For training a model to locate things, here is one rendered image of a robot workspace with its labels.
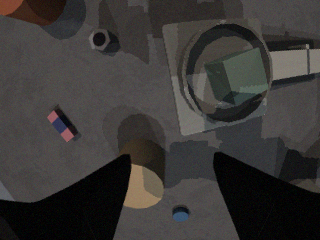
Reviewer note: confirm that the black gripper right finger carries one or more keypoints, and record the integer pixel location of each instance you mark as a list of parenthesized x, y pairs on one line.
[(263, 207)]

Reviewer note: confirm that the brown cylinder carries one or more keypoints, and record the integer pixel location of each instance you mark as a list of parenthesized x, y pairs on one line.
[(40, 12), (146, 185)]

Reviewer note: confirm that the blue cylinder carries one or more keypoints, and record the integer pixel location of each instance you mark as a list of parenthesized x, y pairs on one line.
[(180, 214)]

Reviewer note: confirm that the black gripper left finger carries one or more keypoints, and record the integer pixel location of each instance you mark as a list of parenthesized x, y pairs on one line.
[(86, 210)]

